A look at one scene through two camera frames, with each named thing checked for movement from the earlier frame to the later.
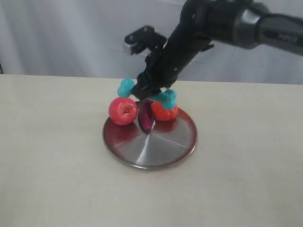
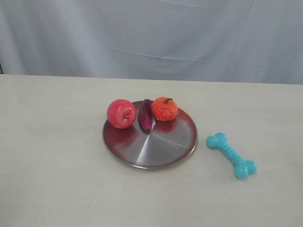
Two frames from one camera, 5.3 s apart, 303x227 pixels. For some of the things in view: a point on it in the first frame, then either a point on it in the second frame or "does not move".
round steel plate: (168, 143) does not move
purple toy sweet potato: (145, 115) does not move
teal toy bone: (168, 98) to (242, 168)
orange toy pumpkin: (159, 113) does not move
